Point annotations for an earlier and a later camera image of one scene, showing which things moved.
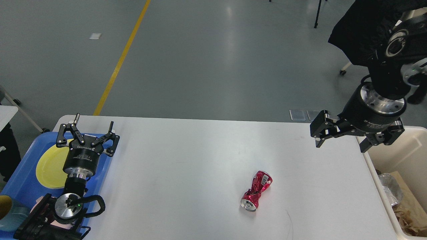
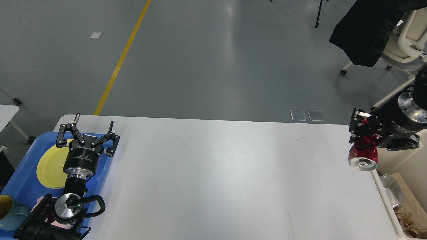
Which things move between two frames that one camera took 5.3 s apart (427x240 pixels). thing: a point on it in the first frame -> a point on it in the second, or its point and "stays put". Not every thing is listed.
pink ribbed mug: [55, 223] stays put
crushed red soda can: [262, 180] -> [363, 155]
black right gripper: [365, 109] -> [400, 115]
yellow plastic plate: [49, 167] stays put
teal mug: [12, 222] stays put
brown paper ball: [405, 218] stays put
